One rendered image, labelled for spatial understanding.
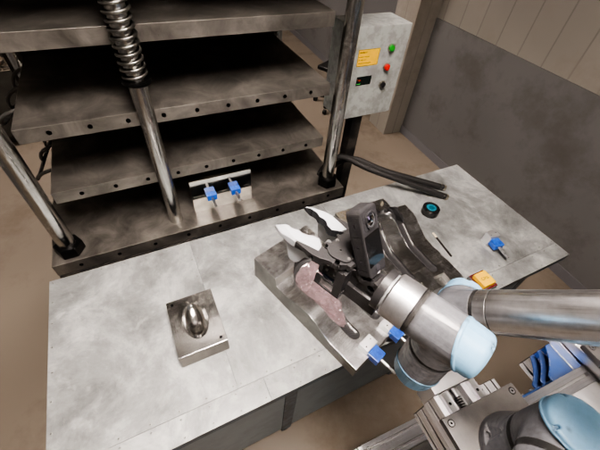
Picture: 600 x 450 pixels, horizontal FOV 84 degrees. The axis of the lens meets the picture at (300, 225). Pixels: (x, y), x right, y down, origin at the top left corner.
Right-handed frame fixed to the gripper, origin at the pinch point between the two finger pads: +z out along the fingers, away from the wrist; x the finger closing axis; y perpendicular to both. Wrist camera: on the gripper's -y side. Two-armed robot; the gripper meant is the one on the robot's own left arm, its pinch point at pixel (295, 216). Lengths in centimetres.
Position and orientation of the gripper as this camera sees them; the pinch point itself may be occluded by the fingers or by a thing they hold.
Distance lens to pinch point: 59.0
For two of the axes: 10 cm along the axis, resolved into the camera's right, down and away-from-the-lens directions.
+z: -7.4, -5.2, 4.2
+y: -1.6, 7.5, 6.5
